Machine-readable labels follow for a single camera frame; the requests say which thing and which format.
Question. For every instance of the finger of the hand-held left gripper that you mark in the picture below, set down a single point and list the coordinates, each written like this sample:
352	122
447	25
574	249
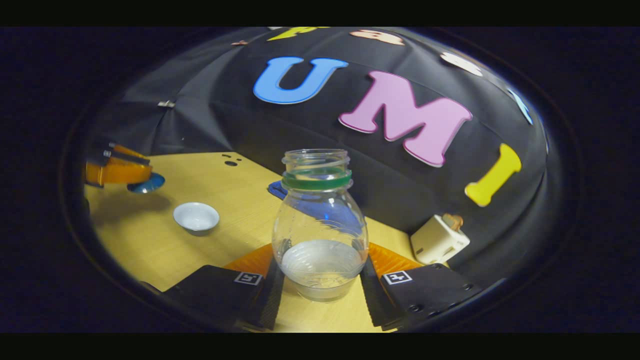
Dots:
127	151
117	172

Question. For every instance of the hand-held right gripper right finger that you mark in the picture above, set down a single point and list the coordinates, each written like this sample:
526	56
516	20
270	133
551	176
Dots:
372	300

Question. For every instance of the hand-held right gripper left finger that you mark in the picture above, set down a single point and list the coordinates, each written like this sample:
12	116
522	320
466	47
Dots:
272	300

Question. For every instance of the white teacup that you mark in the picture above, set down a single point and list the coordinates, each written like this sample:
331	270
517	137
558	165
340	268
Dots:
196	216

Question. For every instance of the clear plastic water bottle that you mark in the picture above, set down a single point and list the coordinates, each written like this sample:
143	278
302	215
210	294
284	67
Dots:
320	220

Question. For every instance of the silver cloth clip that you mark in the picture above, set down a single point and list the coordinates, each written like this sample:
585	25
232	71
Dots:
166	104

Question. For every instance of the white toaster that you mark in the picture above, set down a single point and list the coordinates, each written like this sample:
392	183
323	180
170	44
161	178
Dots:
437	242

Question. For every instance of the blue folded towel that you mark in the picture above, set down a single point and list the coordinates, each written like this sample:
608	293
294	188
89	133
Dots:
276	191

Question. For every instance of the black backdrop cloth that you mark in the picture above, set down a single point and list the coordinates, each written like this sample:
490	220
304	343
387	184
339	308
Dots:
225	100

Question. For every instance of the brown toast slice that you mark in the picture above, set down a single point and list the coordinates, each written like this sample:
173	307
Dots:
454	221

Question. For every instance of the pink cloth clip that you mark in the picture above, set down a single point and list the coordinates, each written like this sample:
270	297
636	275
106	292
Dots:
239	43

